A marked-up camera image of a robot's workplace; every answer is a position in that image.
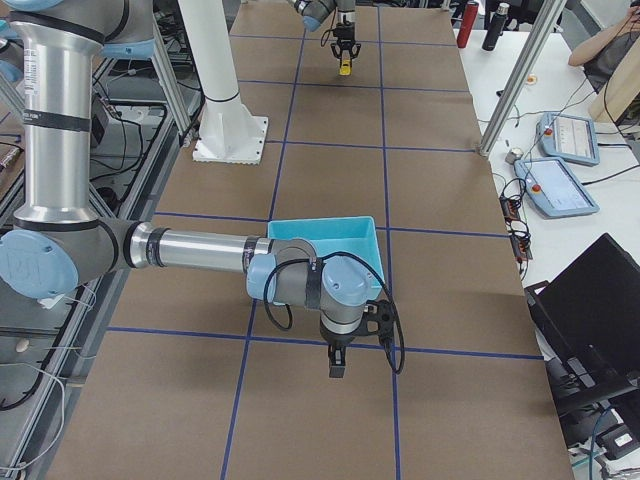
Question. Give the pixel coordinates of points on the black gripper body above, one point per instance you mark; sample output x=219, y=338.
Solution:
x=336, y=341
x=344, y=33

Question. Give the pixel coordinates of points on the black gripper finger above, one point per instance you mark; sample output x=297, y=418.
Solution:
x=337, y=362
x=354, y=51
x=336, y=51

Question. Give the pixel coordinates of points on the yellow beetle toy car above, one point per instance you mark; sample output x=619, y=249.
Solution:
x=345, y=68

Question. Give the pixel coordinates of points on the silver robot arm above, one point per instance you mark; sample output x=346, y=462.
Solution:
x=64, y=235
x=315, y=12

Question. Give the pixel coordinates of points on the person forearm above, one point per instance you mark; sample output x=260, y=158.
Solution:
x=591, y=47

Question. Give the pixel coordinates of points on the light blue plastic bin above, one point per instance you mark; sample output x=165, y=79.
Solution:
x=356, y=235

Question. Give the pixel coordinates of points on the red bottle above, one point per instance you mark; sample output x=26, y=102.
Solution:
x=468, y=19

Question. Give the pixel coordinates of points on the black bottle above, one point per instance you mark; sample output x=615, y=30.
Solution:
x=496, y=26

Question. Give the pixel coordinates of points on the black usb hub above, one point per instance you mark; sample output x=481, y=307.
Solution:
x=517, y=228

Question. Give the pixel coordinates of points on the upper blue teach pendant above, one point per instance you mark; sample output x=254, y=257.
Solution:
x=569, y=137

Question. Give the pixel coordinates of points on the blue teach pendant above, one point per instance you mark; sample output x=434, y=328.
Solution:
x=553, y=188
x=569, y=137

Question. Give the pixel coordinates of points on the lower blue teach pendant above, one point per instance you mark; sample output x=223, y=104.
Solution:
x=553, y=188

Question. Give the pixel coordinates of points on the black laptop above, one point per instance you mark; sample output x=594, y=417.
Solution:
x=589, y=316

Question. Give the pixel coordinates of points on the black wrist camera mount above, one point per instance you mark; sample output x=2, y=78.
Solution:
x=378, y=319

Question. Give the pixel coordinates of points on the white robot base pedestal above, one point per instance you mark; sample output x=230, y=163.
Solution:
x=228, y=132

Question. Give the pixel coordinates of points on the aluminium frame post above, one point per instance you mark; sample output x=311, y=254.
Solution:
x=537, y=37

